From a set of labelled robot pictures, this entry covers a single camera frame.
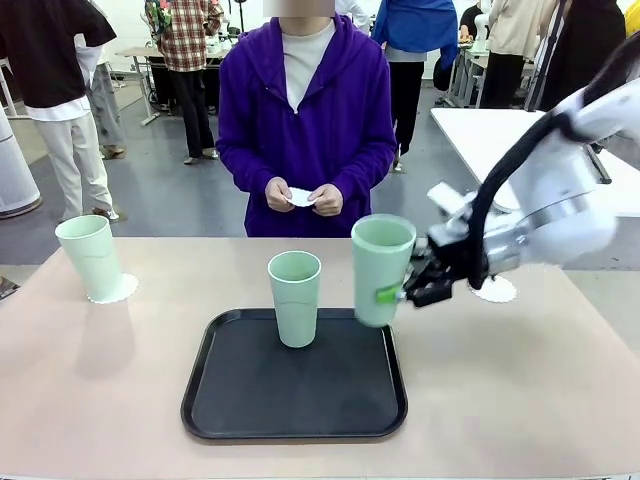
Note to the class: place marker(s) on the person in white top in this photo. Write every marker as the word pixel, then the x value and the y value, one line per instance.
pixel 357 15

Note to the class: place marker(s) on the person black top white trousers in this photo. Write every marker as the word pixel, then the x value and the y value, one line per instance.
pixel 45 50

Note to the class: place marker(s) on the dark flat object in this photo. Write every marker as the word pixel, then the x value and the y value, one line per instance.
pixel 7 287

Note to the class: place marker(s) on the person in blue top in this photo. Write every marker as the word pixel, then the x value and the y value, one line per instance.
pixel 415 25

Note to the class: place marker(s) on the wooden top desk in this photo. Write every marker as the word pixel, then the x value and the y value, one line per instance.
pixel 140 51

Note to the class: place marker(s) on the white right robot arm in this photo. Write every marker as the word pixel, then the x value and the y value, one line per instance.
pixel 565 200

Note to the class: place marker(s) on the person's left forearm purple sleeve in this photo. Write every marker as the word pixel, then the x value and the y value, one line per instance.
pixel 370 167

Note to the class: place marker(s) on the person in purple hoodie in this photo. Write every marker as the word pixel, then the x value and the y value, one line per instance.
pixel 345 115

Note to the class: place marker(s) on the person in yellow top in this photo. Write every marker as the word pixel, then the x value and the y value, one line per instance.
pixel 634 15

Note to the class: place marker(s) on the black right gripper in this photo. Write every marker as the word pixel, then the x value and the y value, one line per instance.
pixel 457 262

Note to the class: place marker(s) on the black tripod pole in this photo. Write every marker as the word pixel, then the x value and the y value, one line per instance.
pixel 542 65

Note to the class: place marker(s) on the person in grey trousers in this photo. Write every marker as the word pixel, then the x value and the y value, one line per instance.
pixel 107 110

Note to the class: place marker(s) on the person black jacket grey trousers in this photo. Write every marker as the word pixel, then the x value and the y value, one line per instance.
pixel 585 50

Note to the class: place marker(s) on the person beige top black skirt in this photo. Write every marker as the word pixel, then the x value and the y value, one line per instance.
pixel 515 25

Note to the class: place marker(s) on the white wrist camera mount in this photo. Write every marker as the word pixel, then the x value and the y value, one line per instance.
pixel 450 202

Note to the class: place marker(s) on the pale green plastic cup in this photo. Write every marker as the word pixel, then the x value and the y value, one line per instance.
pixel 380 270
pixel 92 260
pixel 295 320

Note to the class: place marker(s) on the person's right forearm purple sleeve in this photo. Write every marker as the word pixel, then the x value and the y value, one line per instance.
pixel 242 172

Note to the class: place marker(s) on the black folded tripod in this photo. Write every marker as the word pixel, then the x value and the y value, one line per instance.
pixel 602 172

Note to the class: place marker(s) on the person in plaid shirt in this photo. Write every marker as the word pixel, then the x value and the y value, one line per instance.
pixel 185 40

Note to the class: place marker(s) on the white scalloped paper coaster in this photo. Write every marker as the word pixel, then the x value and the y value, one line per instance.
pixel 129 287
pixel 301 196
pixel 497 292

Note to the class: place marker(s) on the person's right hand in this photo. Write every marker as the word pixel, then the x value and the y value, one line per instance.
pixel 276 194

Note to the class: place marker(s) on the white cylindrical air purifier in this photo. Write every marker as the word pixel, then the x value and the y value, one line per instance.
pixel 15 175

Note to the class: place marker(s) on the white folding table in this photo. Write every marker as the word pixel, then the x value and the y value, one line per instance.
pixel 465 135

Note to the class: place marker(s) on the black plastic tray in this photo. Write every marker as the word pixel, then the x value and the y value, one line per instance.
pixel 280 395

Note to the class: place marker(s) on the person's left hand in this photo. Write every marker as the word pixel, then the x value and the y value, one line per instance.
pixel 331 201

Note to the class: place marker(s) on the small white robot arm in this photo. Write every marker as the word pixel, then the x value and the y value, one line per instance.
pixel 480 30

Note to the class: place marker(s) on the grey metal frame desk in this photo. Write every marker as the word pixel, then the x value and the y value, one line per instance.
pixel 467 75

